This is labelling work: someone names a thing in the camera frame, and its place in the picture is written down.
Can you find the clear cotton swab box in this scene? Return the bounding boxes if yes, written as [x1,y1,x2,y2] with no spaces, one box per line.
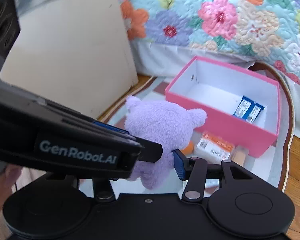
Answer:
[194,132,235,164]

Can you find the pink cardboard box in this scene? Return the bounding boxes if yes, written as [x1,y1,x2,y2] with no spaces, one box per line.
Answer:
[165,56,281,158]

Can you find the blue wet wipes packet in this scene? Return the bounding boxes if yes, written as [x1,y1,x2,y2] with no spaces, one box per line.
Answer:
[233,96,264,124]

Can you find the patterned oval rug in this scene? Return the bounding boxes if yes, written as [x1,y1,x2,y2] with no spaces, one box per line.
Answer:
[97,62,296,193]

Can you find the orange ball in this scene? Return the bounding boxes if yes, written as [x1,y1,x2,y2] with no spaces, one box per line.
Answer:
[180,141,194,155]

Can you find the gold perfume bottle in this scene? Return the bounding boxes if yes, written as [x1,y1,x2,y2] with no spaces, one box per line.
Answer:
[231,146,249,166]

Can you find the floral quilt bedspread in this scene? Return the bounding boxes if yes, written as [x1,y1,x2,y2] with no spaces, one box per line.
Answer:
[119,0,300,85]

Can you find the purple plush toy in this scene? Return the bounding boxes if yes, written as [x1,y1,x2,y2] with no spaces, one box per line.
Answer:
[125,96,207,190]

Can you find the left hand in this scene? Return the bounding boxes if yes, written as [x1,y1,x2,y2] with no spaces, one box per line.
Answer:
[0,164,22,211]

